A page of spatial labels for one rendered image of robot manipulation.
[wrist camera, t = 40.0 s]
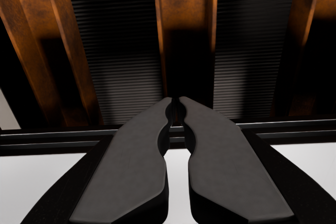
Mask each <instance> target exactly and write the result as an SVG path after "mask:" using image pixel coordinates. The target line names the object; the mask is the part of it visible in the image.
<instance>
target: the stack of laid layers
mask: <svg viewBox="0 0 336 224"><path fill-rule="evenodd" d="M230 120H231V121H232V122H234V123H235V124H236V125H238V126H239V127H240V128H241V129H242V130H245V129H250V130H251V131H252V132H254V133H255V134H256V135H258V136H259V137H260V138H261V139H263V140H264V141H265V142H267V143H268V144H269V145H279V144H303V143H326V142H336V114H315V115H294V116H274V117H253V118H233V119H230ZM123 125H124V124H109V125H88V126H68V127H47V128H27V129H6V130H0V156H19V155H43V154H67V153H87V152H88V151H90V150H91V149H92V148H93V147H94V146H95V145H96V144H97V143H98V142H99V141H100V140H101V139H102V138H103V137H104V136H105V135H109V136H112V135H113V134H114V133H115V132H116V131H117V130H118V129H119V128H120V127H121V126H123ZM169 139H170V148H169V149H185V148H186V147H185V133H184V127H183V126H182V125H181V123H180V122H178V121H176V122H173V124H172V126H171V127H170V129H169Z"/></svg>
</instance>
